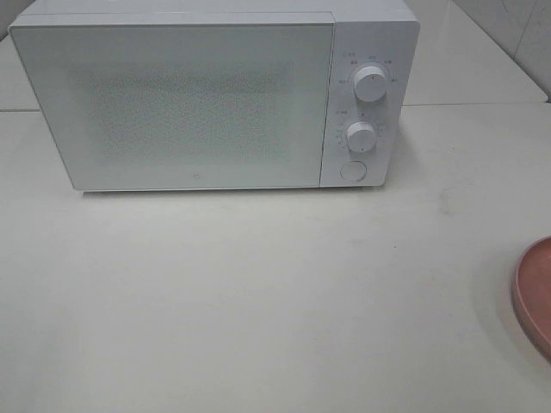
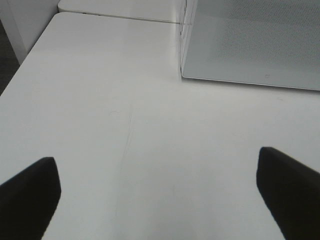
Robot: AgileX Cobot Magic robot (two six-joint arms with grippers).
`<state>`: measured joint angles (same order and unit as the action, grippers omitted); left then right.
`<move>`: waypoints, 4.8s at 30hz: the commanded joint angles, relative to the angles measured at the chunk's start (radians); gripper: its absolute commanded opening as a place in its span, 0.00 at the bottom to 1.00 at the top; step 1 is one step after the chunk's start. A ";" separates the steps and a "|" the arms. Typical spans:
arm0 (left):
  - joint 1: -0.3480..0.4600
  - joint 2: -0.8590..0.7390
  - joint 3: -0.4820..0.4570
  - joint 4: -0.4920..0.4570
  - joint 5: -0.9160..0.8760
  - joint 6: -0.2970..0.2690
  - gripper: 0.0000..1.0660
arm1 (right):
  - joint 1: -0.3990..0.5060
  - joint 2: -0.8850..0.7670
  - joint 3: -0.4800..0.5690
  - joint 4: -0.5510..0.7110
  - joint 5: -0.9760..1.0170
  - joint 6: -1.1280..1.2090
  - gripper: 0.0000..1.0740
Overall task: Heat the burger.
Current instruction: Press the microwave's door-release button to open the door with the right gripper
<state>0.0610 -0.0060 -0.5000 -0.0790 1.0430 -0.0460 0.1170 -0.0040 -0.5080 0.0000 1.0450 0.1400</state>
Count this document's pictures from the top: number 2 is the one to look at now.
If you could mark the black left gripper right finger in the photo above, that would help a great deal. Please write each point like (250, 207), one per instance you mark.
(291, 192)

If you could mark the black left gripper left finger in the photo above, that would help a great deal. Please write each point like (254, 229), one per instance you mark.
(29, 200)

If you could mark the white microwave door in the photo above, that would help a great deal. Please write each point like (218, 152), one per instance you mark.
(261, 42)

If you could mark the white microwave oven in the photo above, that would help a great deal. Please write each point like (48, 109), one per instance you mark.
(187, 17)

